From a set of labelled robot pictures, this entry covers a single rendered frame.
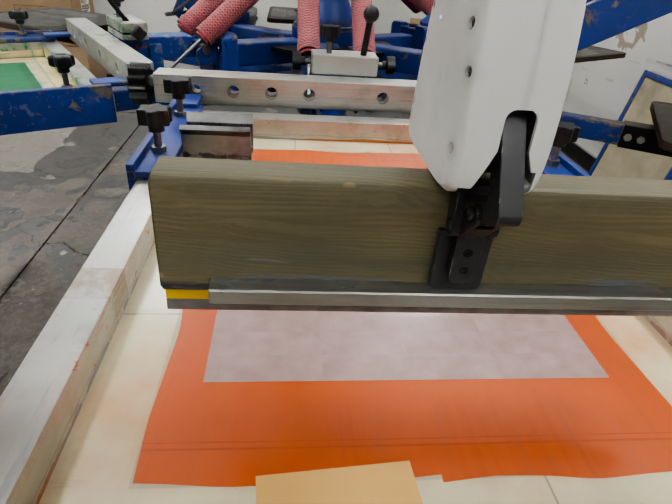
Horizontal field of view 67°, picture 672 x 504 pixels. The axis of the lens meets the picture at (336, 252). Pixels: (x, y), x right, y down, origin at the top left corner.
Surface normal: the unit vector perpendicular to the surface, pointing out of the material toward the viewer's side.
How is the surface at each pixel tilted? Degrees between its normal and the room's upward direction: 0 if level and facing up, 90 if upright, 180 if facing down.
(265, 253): 90
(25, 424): 0
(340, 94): 90
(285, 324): 0
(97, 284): 0
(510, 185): 62
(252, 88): 90
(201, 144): 90
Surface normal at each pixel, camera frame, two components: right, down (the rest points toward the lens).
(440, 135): -0.99, -0.02
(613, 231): 0.07, 0.53
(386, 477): 0.07, -0.85
